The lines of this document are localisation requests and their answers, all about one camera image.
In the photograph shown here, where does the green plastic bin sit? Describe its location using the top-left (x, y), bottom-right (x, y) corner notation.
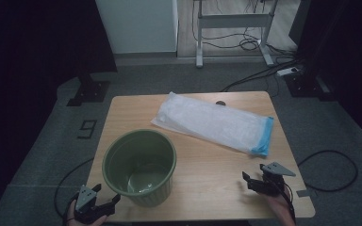
top-left (102, 128), bottom-right (177, 208)

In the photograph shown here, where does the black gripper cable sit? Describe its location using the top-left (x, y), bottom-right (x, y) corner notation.
top-left (276, 150), bottom-right (359, 225)
top-left (54, 157), bottom-right (94, 225)

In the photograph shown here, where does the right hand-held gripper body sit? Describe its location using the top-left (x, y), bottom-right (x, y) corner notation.
top-left (254, 161), bottom-right (297, 198)

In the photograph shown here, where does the grey tape piece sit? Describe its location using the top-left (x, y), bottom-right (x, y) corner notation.
top-left (296, 188), bottom-right (311, 199)

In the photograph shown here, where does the thick black floor cable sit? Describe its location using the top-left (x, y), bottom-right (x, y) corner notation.
top-left (220, 59), bottom-right (300, 93)

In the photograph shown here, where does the white power strip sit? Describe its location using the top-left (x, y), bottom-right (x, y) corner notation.
top-left (276, 66), bottom-right (301, 77)

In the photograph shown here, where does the desk with white metal frame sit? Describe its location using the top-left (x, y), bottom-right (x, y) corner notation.
top-left (193, 0), bottom-right (279, 69)

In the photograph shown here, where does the person's left hand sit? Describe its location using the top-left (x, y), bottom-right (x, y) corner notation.
top-left (66, 200), bottom-right (108, 226)

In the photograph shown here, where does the black stand base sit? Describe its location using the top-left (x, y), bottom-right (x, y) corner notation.
top-left (284, 73), bottom-right (337, 102)
top-left (66, 73), bottom-right (111, 107)

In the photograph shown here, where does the white bag with blue edge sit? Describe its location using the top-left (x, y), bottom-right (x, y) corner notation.
top-left (150, 91), bottom-right (275, 158)

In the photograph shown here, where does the white cabinet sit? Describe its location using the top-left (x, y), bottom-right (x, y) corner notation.
top-left (94, 0), bottom-right (179, 55)

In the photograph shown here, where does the dark curtain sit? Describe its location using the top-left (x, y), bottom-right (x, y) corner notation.
top-left (0, 0), bottom-right (119, 95)
top-left (288, 0), bottom-right (362, 149)

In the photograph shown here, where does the person's right hand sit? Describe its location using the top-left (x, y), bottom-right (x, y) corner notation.
top-left (258, 186), bottom-right (297, 226)

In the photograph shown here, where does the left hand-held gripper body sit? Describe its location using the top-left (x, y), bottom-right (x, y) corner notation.
top-left (74, 185), bottom-right (117, 225)

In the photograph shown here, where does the thin black floor cable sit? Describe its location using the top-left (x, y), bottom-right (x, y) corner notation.
top-left (190, 0), bottom-right (265, 52)

